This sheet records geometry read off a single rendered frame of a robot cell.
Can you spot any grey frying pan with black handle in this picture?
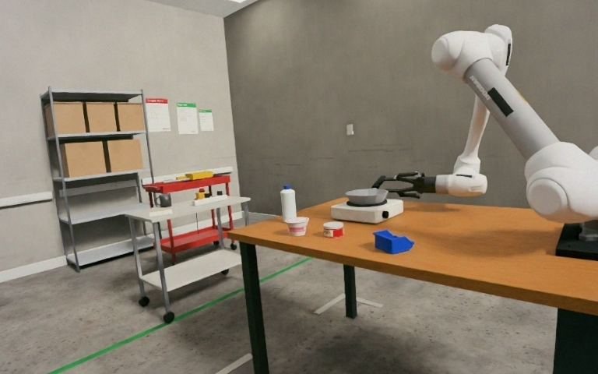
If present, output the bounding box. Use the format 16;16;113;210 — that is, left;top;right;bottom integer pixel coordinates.
345;176;388;204

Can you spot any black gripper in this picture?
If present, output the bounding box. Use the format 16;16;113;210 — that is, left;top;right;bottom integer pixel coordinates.
382;171;436;199

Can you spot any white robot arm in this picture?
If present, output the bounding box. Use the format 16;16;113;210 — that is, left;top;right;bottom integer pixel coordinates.
431;25;598;242

